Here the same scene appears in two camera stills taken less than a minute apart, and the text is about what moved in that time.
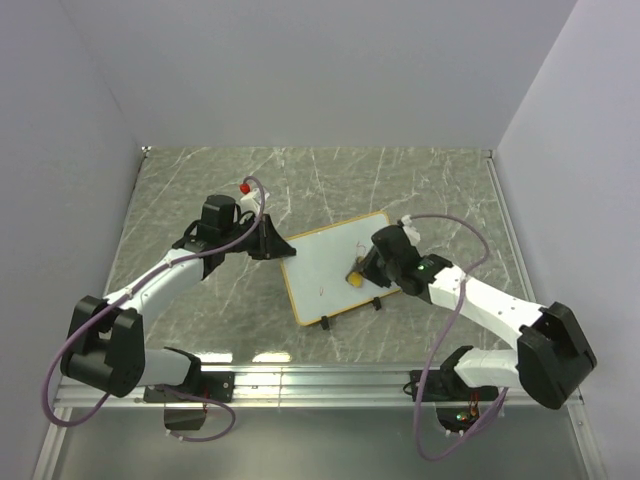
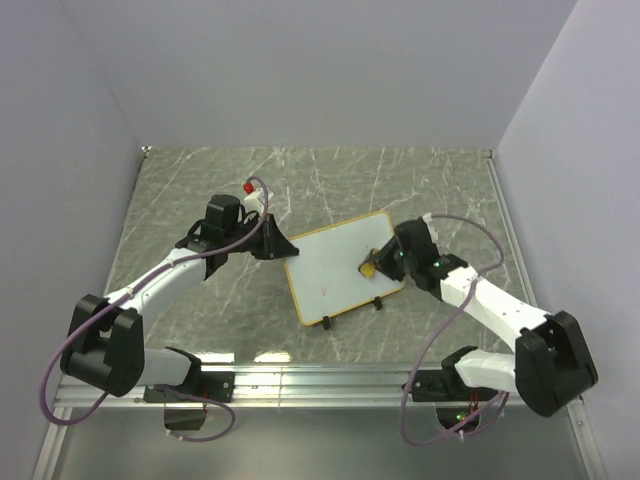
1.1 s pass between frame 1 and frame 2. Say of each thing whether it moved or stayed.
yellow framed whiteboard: stayed
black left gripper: stayed
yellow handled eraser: moved
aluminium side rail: stayed
